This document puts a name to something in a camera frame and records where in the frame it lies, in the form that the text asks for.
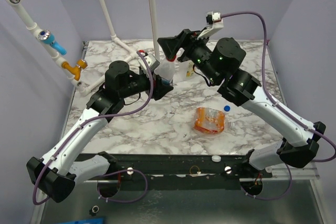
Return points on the yellow plastic faucet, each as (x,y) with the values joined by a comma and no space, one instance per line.
(76,70)

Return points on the crushed bottle orange label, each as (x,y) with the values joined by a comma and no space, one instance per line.
(209,121)

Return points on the blue bottle cap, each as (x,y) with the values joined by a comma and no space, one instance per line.
(227,108)

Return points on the white cap on table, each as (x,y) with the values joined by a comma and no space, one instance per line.
(216,158)

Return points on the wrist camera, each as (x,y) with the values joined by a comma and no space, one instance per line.
(151,60)
(214,24)

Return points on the small bottle red label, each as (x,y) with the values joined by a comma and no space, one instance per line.
(166,71)

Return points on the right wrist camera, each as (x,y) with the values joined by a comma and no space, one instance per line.
(214,24)

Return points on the blue object at edge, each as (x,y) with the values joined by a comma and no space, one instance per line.
(86,221)

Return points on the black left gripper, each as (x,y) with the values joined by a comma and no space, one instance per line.
(160,89)

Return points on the white cap beside crushed bottle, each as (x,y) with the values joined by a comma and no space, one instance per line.
(229,125)

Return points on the white PVC pipe frame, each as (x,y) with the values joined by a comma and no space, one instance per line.
(57,52)

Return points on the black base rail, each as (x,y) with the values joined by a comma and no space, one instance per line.
(182,172)

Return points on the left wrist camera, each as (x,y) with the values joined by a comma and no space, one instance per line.
(151,60)

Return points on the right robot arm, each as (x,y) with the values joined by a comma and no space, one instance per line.
(221,66)

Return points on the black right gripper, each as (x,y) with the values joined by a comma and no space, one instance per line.
(185,44)

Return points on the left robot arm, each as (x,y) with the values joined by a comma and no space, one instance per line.
(57,173)

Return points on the clear bottle yellow label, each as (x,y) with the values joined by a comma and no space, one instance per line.
(186,70)

